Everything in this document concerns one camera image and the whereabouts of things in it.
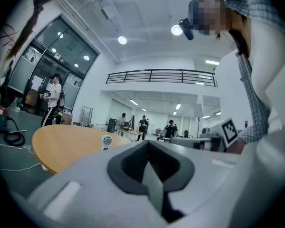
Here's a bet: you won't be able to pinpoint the white panel on stand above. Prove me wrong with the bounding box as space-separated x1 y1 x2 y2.
192 103 204 139

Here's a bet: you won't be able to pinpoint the person's head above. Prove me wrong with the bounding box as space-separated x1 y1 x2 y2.
187 0 252 57

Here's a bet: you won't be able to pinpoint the black head-worn camera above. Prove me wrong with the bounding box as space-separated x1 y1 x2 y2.
179 18 195 41

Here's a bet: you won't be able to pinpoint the black balcony railing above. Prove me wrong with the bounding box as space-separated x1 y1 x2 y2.
105 68 219 88

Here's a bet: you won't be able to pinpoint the white floor cable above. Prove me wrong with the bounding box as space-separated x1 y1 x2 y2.
0 162 42 172
0 142 36 154

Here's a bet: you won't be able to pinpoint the wooden work table white legs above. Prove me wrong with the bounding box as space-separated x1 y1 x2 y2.
117 128 144 142

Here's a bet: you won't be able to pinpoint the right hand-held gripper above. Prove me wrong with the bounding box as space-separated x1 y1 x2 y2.
171 117 239 152

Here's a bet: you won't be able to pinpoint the person's torso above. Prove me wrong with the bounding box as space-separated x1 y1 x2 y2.
224 0 285 142

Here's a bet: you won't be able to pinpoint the red and blue vacuum cleaner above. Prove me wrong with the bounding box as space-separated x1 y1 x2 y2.
0 105 14 134

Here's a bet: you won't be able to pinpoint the person's right forearm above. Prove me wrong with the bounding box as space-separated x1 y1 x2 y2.
227 117 271 154

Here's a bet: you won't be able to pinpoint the glass entrance doors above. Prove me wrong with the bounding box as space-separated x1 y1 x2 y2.
9 15 101 118

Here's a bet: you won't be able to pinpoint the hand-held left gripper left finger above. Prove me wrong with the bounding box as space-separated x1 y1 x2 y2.
27 140 169 228

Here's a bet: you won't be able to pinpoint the black computer case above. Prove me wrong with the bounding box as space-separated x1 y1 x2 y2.
106 117 117 133

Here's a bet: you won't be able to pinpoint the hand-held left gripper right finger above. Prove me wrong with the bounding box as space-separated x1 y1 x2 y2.
148 140 242 216

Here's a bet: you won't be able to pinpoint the white tape roll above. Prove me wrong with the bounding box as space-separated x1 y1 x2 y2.
101 134 114 151

